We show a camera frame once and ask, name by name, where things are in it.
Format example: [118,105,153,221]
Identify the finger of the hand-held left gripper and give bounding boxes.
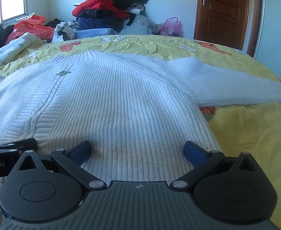
[0,138,38,155]

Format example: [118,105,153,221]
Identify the checkered cloth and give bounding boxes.
[67,20,80,30]

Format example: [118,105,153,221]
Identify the yellow carrot print bedspread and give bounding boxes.
[0,35,281,230]

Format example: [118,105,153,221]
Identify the white printed quilt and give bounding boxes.
[0,32,44,77]

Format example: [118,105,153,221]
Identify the floral pillow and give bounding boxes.
[14,14,35,24]

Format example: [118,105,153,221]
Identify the pink plastic bag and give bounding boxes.
[159,17,182,36]

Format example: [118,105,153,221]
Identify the navy jacket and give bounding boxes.
[76,9,129,33]

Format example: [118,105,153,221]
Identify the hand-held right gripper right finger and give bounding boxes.
[170,141,265,192]

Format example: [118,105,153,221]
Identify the white knit sweater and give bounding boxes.
[0,50,281,221]

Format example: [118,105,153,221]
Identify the light blue knit cloth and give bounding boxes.
[75,28,120,39]

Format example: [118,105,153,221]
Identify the red plastic bag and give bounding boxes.
[5,15,56,44]

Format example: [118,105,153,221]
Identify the brown door frame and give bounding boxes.
[246,0,263,58]

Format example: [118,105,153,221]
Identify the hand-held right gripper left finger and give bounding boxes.
[10,140,107,192]

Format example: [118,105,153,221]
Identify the brown wooden door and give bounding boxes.
[194,0,251,50]

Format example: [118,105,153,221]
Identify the white plastic bag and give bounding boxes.
[51,23,76,43]

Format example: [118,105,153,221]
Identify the red jacket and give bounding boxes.
[72,0,130,20]

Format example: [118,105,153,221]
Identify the grey white crumpled clothes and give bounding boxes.
[125,3,163,35]

